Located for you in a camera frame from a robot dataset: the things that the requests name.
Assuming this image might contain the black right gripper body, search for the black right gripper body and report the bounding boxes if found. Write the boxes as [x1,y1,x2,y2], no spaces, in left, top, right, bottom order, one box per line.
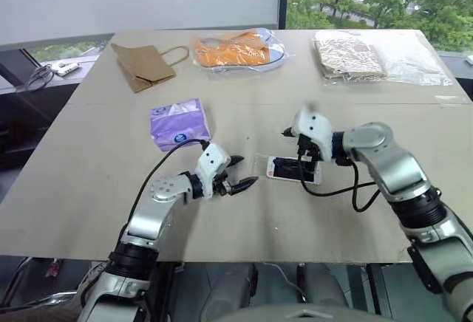
[295,133,324,163]

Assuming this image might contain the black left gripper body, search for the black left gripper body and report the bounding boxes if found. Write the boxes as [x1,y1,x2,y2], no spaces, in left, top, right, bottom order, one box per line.
[211,165,235,196]

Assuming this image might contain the white smartphone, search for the white smartphone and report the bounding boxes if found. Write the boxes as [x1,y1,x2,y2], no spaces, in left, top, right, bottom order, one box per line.
[265,155,324,185]

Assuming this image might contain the clear plastic phone case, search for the clear plastic phone case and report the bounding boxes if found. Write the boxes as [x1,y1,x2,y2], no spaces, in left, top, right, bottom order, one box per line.
[253,152,275,176]

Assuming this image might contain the purple tissue pack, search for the purple tissue pack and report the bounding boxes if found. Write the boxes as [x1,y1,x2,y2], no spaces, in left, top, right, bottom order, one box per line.
[149,97,214,153]

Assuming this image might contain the patterned beige cloth in bag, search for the patterned beige cloth in bag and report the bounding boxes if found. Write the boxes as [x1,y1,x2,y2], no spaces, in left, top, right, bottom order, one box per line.
[312,30,389,83]

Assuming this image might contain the orange item in plastic bag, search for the orange item in plastic bag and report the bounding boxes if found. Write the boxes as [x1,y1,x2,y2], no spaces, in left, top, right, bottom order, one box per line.
[189,27,288,76]

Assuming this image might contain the brown paper bag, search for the brown paper bag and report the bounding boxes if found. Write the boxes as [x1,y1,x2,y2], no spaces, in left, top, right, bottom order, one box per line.
[110,43,191,95]

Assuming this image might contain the clear crinkled plastic bag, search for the clear crinkled plastic bag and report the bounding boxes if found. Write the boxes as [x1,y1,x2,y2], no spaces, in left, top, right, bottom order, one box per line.
[369,32,455,87]

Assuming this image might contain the grey robot torso top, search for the grey robot torso top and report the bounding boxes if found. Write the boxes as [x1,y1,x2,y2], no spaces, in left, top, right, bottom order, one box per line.
[253,302,358,322]

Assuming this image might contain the clear tape strip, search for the clear tape strip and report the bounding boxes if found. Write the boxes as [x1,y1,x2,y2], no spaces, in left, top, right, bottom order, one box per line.
[434,94,463,108]

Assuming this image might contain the white power strip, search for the white power strip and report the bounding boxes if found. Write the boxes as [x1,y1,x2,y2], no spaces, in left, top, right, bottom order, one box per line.
[54,61,81,77]

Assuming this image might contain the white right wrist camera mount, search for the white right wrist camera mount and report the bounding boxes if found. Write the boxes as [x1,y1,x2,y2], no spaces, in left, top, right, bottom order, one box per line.
[292,105,336,163]

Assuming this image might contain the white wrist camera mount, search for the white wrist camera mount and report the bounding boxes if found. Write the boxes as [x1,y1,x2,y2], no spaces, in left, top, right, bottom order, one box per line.
[292,105,336,163]
[194,143,232,199]

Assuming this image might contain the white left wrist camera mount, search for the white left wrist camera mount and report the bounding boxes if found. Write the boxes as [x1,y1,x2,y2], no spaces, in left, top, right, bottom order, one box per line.
[194,143,232,199]

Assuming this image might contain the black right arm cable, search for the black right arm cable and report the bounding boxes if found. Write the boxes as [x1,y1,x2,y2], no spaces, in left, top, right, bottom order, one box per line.
[298,158,383,213]

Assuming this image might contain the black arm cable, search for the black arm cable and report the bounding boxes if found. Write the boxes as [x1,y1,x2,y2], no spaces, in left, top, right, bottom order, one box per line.
[298,158,383,213]
[117,138,210,244]

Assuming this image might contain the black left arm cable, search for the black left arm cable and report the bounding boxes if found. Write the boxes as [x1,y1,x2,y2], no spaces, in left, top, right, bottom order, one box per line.
[117,138,210,244]

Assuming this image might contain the thin white cable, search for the thin white cable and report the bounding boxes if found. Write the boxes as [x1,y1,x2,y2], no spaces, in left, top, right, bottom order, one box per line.
[272,262,308,303]

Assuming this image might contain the grey coiled cable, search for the grey coiled cable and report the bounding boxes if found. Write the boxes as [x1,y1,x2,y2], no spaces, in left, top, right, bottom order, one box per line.
[27,63,55,89]

